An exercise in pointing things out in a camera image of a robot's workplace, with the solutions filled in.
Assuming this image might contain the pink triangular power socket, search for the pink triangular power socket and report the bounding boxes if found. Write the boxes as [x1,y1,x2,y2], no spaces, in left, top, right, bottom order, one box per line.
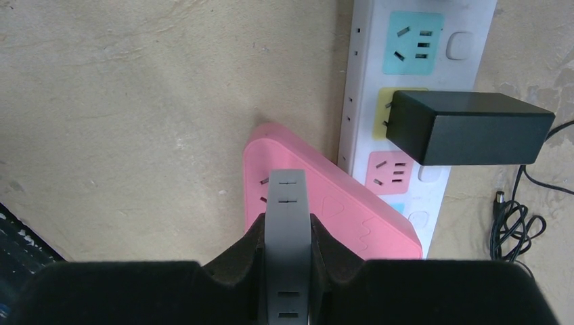
[242,123,423,260]

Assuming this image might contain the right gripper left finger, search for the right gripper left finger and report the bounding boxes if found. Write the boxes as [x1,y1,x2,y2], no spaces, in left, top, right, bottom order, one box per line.
[6,215,265,324]

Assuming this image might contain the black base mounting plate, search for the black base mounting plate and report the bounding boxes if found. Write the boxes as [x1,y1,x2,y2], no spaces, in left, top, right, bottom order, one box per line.
[1,205,64,322]

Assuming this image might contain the black cable with adapters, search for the black cable with adapters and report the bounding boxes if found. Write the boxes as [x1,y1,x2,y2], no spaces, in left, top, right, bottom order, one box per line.
[382,89,574,263]

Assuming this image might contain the white square plug adapter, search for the white square plug adapter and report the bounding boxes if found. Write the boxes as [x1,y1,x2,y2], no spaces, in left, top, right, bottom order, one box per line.
[264,169,311,324]

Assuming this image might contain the white multicolour power strip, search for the white multicolour power strip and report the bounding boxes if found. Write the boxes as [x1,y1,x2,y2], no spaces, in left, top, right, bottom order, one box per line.
[337,1,497,254]

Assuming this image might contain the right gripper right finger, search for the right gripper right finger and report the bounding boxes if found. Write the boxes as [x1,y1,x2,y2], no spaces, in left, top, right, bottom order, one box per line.
[311,217,558,324]

